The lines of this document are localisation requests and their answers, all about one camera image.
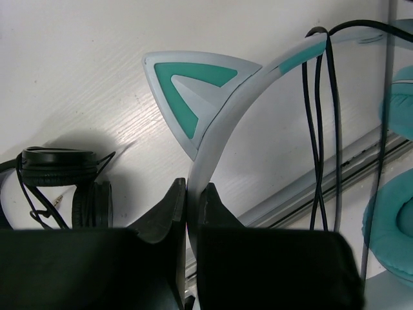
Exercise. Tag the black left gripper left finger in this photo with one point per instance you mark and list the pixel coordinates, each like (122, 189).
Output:
(140, 267)

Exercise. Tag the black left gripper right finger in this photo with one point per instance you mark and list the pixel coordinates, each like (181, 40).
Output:
(252, 268)

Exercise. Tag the teal cat-ear headphones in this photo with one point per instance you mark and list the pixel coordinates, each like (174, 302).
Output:
(202, 96)

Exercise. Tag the aluminium table edge rail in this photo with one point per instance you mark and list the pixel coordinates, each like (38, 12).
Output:
(360, 160)

